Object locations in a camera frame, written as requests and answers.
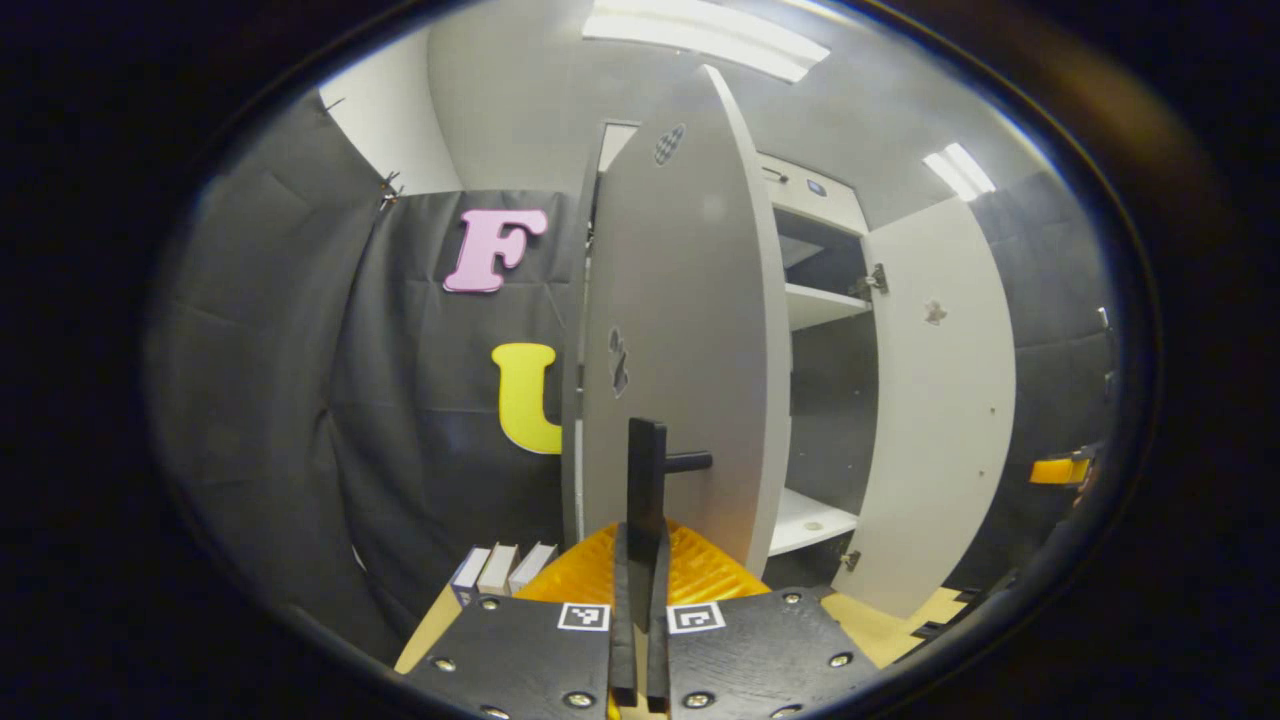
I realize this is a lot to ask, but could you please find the white cabinet shelf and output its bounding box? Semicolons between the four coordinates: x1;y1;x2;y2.
768;488;861;556
785;283;873;331

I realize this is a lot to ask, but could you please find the black door handle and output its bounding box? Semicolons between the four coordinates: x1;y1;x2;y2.
627;418;714;631

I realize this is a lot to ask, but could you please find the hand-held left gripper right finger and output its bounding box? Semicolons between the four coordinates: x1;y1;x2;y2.
645;518;881;720

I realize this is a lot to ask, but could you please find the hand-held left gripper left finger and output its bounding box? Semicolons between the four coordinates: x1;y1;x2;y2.
400;520;641;720

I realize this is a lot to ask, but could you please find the black backdrop cloth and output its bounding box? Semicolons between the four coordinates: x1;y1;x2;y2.
145;90;1126;661

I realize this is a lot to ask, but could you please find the grey double-door shoe cabinet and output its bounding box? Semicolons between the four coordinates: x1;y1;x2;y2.
560;120;881;591

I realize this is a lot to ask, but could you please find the grey shoe cabinet door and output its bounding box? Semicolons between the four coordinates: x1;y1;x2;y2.
578;65;793;581
832;197;1018;619

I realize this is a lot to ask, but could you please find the grey cabinet drawer front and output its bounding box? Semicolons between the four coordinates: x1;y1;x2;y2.
757;152;869;236

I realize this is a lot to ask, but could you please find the large ceiling light panel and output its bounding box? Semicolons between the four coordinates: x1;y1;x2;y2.
582;0;831;84

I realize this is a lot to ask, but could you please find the small ceiling light panel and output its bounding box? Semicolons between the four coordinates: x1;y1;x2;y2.
922;142;998;203

